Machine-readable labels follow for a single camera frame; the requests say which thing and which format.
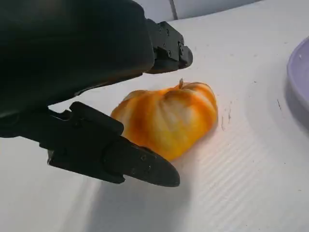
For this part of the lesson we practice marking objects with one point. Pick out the orange and white bread roll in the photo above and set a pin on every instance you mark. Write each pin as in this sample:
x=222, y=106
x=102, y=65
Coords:
x=169, y=120

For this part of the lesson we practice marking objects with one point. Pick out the lilac plate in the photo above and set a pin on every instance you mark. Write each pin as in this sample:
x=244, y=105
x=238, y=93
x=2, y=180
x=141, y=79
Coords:
x=299, y=79

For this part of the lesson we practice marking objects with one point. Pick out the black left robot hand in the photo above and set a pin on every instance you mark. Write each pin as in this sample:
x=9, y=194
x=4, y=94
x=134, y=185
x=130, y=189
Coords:
x=72, y=53

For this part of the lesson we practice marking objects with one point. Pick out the grey partition panel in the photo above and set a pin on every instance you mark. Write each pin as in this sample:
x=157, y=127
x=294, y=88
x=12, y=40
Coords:
x=158, y=9
x=212, y=8

